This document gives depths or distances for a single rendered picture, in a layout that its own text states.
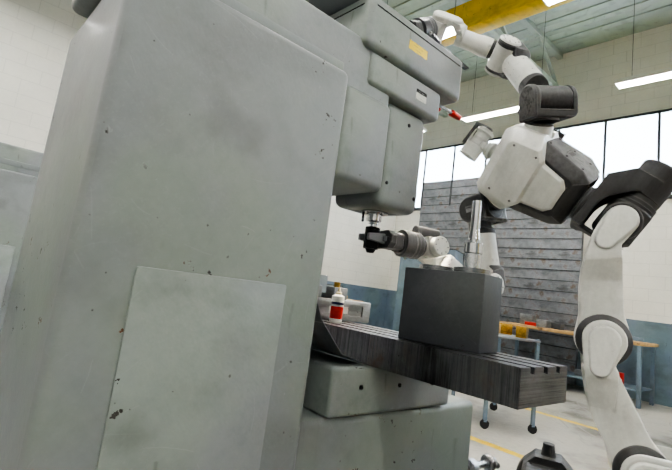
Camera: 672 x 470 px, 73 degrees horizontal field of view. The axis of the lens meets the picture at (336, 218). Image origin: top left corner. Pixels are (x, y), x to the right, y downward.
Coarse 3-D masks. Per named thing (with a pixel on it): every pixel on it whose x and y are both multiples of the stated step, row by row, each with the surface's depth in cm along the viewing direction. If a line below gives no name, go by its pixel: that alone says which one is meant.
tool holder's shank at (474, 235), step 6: (474, 204) 119; (480, 204) 118; (474, 210) 118; (480, 210) 118; (474, 216) 118; (480, 216) 118; (474, 222) 118; (480, 222) 118; (474, 228) 117; (474, 234) 117; (474, 240) 117
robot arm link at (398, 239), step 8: (384, 232) 143; (392, 232) 141; (400, 232) 149; (408, 232) 147; (392, 240) 140; (400, 240) 143; (408, 240) 145; (416, 240) 146; (384, 248) 145; (392, 248) 142; (400, 248) 143; (408, 248) 145; (416, 248) 146; (400, 256) 147; (408, 256) 147
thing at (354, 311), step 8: (320, 288) 151; (320, 296) 151; (320, 304) 151; (328, 304) 153; (344, 304) 157; (352, 304) 159; (360, 304) 162; (368, 304) 164; (320, 312) 151; (328, 312) 153; (344, 312) 157; (352, 312) 160; (360, 312) 162; (368, 312) 164; (344, 320) 157; (352, 320) 159; (360, 320) 162; (368, 320) 164
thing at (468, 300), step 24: (408, 288) 120; (432, 288) 116; (456, 288) 112; (480, 288) 108; (408, 312) 119; (432, 312) 115; (456, 312) 111; (480, 312) 107; (408, 336) 118; (432, 336) 114; (456, 336) 110; (480, 336) 106
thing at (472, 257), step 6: (468, 246) 116; (474, 246) 115; (468, 252) 116; (474, 252) 115; (480, 252) 116; (468, 258) 116; (474, 258) 115; (480, 258) 115; (468, 264) 115; (474, 264) 115; (480, 264) 115
